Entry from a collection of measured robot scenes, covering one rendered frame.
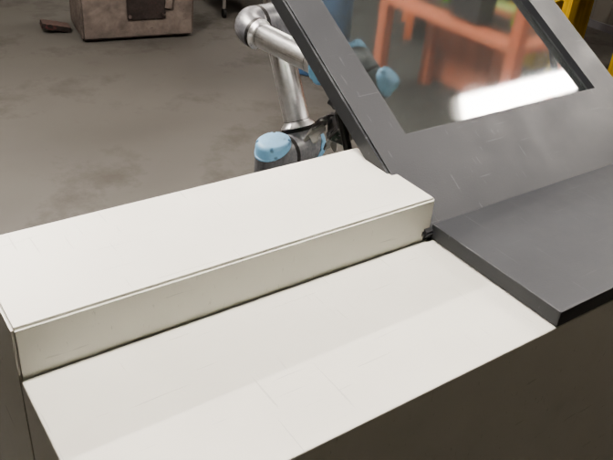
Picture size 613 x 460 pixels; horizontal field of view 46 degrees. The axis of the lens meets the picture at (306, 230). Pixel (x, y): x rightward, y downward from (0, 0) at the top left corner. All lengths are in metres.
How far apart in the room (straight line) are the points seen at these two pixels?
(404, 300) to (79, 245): 0.49
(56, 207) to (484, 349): 3.44
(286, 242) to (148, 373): 0.28
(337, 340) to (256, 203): 0.28
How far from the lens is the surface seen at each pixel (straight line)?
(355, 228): 1.15
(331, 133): 2.23
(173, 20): 6.94
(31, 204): 4.33
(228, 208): 1.16
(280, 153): 2.35
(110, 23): 6.82
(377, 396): 0.97
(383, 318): 1.09
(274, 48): 2.23
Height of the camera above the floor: 2.14
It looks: 32 degrees down
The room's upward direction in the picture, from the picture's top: 5 degrees clockwise
